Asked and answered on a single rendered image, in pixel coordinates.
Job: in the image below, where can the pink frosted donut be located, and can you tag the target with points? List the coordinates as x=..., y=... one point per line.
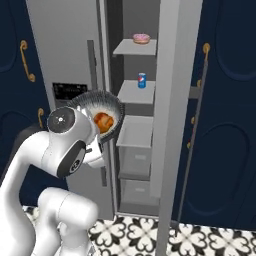
x=141, y=38

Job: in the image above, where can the grey open fridge door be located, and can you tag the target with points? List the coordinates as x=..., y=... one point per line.
x=173, y=100

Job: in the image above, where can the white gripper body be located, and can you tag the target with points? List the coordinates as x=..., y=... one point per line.
x=96, y=154

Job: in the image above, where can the brown chicken drumstick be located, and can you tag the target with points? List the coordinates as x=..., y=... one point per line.
x=103, y=122

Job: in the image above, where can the grey fridge door with dispenser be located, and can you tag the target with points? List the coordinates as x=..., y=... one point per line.
x=63, y=43

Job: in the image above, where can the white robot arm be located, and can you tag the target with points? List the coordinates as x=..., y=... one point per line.
x=23, y=173

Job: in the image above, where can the grey bowl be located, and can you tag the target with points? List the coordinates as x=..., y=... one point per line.
x=100, y=100

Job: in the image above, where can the clear fridge drawer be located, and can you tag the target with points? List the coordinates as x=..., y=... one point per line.
x=135, y=161
x=138, y=191

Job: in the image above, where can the blue soda can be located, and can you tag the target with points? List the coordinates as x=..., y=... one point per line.
x=142, y=80

